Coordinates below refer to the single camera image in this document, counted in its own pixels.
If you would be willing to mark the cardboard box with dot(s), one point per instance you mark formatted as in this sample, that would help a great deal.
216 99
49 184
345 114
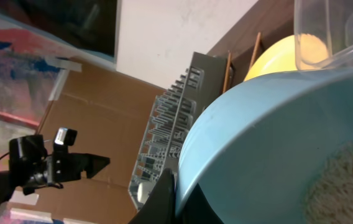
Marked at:
110 112

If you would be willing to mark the clear plastic container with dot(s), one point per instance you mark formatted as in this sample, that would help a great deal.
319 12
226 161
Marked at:
332 22

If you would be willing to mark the wooden chopstick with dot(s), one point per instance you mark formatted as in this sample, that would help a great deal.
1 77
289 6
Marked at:
255 50
227 72

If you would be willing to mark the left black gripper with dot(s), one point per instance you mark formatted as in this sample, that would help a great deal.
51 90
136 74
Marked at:
63 166

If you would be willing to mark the grey plastic dish rack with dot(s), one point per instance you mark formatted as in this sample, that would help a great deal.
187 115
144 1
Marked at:
172 115

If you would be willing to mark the light blue bowl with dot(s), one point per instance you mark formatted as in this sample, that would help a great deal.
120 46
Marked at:
254 150

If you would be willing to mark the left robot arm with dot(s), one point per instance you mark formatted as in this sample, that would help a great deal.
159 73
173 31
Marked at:
31 167

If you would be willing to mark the yellow round plate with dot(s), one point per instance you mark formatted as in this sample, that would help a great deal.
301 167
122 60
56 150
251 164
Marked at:
286 56

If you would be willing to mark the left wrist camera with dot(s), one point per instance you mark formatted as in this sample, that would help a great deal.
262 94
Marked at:
63 139

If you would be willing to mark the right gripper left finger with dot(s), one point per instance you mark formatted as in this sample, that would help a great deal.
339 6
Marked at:
160 206

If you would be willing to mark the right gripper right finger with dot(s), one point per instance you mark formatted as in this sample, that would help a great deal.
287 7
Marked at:
197 210

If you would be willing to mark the right wooden chopstick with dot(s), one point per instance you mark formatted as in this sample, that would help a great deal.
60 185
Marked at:
255 50

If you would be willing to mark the left wooden chopstick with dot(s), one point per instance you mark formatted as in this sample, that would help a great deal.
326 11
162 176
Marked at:
227 72

